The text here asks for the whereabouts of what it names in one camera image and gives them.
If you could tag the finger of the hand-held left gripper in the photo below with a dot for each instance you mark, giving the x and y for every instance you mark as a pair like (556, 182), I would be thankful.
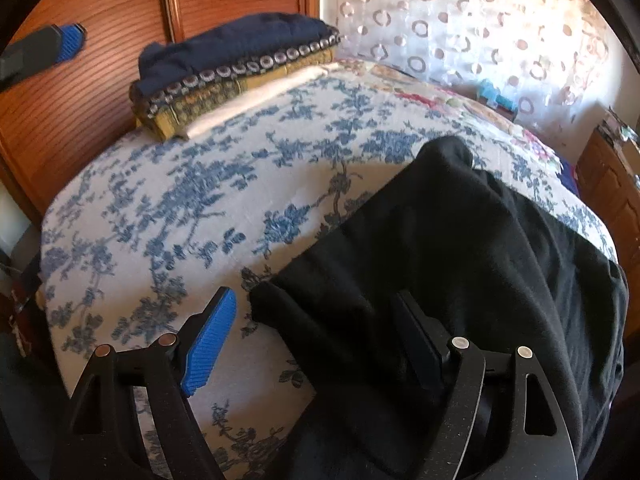
(70, 42)

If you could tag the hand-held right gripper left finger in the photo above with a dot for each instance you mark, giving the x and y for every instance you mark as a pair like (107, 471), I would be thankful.
(210, 340)

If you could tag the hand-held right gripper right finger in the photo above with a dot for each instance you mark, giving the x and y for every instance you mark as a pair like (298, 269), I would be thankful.
(420, 340)

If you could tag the wooden wardrobe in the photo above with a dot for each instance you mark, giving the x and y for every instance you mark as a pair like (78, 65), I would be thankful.
(100, 110)

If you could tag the navy folded blanket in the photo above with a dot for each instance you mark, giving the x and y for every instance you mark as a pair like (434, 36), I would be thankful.
(225, 45)

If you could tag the circle pattern sheer curtain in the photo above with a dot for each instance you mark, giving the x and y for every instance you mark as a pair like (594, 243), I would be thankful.
(450, 10)

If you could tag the black t-shirt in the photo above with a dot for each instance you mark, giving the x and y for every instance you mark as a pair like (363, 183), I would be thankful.
(450, 240)

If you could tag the wooden cabinet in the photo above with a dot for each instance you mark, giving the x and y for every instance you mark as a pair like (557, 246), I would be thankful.
(610, 190)

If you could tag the blue plastic box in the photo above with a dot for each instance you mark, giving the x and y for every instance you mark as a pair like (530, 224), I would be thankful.
(492, 96)

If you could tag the blue floral white bedsheet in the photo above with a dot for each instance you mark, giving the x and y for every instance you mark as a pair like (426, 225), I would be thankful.
(200, 185)

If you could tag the stack of folded clothes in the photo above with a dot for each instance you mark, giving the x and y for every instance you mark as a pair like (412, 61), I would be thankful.
(200, 102)

